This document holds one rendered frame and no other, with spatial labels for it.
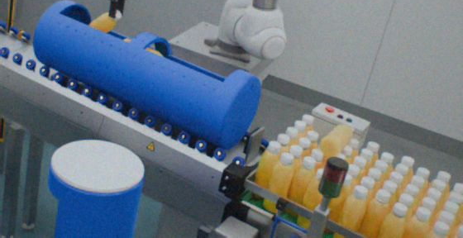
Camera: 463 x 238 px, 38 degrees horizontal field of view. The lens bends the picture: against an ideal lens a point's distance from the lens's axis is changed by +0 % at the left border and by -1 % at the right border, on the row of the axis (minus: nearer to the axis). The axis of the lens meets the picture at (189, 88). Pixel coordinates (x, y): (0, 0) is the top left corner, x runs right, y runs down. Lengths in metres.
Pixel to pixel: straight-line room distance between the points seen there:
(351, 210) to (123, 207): 0.69
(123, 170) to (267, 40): 0.90
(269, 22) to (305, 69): 2.58
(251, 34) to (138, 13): 1.60
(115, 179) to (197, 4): 2.14
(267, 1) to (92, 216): 1.15
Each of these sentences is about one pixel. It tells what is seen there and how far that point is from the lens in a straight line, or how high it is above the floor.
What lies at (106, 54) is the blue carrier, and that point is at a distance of 2.47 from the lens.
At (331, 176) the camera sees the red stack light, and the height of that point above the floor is 1.23.
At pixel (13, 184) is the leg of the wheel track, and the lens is 3.14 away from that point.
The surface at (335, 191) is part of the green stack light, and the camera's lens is 1.88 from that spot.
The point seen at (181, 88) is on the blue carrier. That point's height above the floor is 1.15.
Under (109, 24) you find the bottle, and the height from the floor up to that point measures 1.20.
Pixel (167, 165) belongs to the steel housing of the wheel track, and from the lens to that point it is 2.45.
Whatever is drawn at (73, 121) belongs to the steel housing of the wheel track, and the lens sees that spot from 2.66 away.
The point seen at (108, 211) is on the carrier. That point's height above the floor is 0.96.
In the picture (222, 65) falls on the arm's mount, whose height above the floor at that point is 1.05.
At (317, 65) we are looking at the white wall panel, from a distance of 5.17.
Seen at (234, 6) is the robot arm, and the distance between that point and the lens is 2.82.
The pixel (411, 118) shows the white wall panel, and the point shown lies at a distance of 5.17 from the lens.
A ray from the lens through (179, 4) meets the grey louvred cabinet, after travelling 4.01.
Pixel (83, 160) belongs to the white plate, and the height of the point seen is 1.04.
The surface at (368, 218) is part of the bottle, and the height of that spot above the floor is 1.01.
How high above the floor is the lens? 2.12
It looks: 24 degrees down
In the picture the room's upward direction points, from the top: 12 degrees clockwise
